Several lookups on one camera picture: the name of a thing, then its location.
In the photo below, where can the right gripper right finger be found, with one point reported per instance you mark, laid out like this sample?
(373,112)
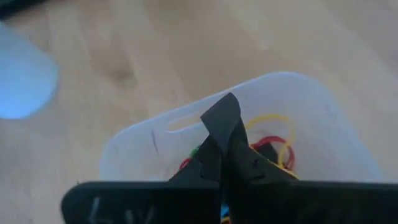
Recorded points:
(280,202)

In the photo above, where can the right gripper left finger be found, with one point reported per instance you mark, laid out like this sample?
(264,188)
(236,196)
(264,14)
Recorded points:
(155,202)

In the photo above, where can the wide green rubber band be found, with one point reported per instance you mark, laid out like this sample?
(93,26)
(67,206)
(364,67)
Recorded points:
(195,151)

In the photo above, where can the yellow rubber band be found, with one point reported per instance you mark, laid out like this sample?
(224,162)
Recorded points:
(270,116)

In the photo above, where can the small black block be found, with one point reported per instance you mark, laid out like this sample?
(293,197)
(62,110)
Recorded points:
(222,118)

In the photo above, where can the black wide rubber band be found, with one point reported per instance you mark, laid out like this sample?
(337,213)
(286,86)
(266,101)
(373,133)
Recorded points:
(269,152)

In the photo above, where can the clear plastic bin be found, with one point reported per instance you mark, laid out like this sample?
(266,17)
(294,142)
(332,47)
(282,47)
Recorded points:
(311,109)

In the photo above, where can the green plant in white pot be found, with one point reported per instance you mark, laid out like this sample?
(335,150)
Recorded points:
(25,77)

